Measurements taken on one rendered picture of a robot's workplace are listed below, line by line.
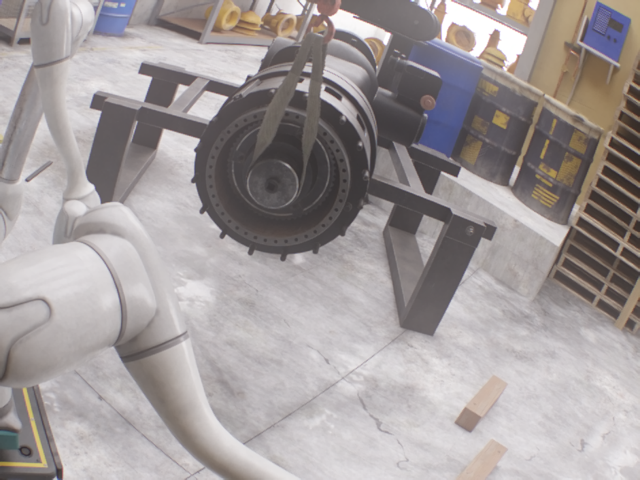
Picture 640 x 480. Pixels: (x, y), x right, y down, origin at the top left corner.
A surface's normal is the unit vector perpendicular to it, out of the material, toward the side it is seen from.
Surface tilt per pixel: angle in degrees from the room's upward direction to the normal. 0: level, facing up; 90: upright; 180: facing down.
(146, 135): 90
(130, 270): 41
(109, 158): 90
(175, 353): 56
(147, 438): 0
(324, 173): 90
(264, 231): 6
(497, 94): 90
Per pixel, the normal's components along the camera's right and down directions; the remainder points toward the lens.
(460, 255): -0.01, 0.41
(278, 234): 0.00, -0.92
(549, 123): -0.87, -0.12
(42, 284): 0.56, -0.62
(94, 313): 0.88, -0.01
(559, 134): -0.58, 0.15
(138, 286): 0.89, -0.23
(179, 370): 0.69, -0.03
